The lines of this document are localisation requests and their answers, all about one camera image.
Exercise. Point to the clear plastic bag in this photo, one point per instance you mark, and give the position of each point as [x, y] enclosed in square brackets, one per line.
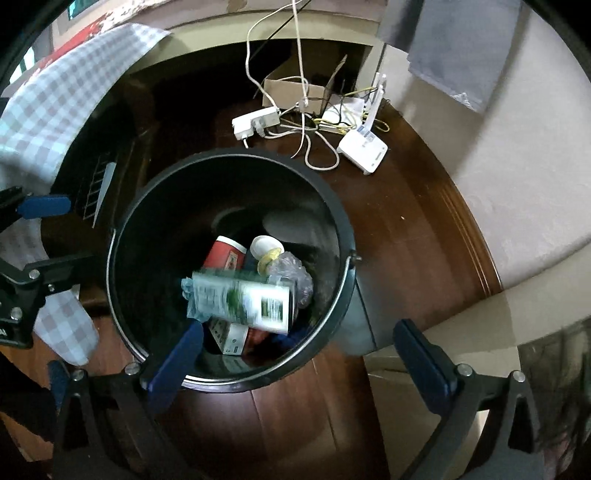
[293, 277]

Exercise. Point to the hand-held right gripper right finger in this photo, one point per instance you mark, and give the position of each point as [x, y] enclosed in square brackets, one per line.
[425, 369]

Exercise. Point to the blue plastic bowl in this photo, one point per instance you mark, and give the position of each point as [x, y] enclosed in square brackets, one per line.
[263, 243]

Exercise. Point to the blue face mask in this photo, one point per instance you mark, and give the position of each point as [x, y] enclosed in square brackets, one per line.
[187, 288]

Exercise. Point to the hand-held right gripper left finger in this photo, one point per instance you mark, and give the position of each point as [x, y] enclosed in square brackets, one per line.
[178, 364]

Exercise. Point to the white router box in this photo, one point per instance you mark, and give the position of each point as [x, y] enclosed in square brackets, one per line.
[362, 150]

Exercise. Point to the dark fuzzy cloth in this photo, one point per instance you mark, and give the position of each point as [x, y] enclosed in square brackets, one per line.
[563, 392]

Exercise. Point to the white modem with antenna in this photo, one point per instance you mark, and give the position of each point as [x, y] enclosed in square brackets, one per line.
[376, 97]

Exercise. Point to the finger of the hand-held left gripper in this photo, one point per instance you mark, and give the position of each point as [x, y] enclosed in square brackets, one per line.
[46, 206]
[55, 270]

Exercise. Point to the cardboard box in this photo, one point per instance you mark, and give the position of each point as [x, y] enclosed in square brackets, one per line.
[281, 90]

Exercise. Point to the white power strip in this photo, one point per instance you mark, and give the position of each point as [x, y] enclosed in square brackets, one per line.
[254, 122]

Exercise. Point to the green and white carton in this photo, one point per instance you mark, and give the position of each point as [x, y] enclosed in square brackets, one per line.
[240, 300]

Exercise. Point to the grey hanging cloth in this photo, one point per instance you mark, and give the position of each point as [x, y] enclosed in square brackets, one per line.
[443, 41]

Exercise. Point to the red paper cup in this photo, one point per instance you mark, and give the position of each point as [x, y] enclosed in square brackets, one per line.
[221, 254]

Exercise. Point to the white and red milk carton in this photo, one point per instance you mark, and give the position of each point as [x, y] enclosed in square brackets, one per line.
[231, 339]

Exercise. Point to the black bucket bin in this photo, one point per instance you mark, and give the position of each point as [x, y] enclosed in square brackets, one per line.
[184, 207]

